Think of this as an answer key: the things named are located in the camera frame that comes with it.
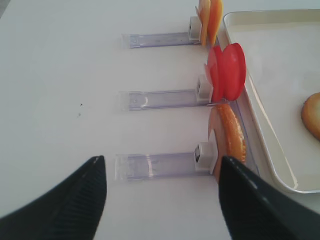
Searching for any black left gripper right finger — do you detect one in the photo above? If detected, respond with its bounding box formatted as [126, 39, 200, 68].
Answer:
[218, 156, 320, 240]

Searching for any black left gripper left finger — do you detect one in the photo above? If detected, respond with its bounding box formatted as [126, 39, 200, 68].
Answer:
[0, 155, 107, 240]

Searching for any upright bread slice left rack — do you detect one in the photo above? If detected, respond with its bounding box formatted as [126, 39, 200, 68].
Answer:
[208, 103, 247, 180]

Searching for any clear bread pusher track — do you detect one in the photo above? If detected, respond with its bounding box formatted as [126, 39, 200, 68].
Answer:
[114, 142, 218, 181]

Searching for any bread slice on tray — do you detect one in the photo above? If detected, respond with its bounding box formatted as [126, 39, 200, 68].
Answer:
[301, 92, 320, 141]

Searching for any clear tomato pusher track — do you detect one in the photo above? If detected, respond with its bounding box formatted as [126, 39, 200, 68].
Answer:
[119, 74, 214, 111]

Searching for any red tomato slice outer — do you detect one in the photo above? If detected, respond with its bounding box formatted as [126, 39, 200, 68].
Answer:
[205, 45, 225, 103]

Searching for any red tomato slice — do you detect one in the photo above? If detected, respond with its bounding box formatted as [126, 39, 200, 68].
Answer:
[205, 45, 225, 103]
[222, 43, 247, 101]

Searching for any red tomato slice inner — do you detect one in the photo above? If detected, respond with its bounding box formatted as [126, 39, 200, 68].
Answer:
[222, 43, 247, 101]

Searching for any clear cheese pusher track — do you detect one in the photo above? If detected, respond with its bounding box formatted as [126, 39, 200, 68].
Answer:
[122, 16, 202, 49]

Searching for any orange cheese slice outer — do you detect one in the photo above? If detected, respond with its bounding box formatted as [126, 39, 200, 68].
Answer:
[195, 0, 211, 46]

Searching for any orange cheese slice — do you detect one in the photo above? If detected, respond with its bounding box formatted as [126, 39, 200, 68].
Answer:
[195, 0, 211, 46]
[207, 0, 224, 46]

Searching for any orange cheese slice inner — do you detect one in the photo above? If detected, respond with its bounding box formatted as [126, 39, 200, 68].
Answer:
[207, 0, 224, 46]

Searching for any white rectangular tray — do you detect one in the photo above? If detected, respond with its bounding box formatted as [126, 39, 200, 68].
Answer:
[223, 9, 320, 194]

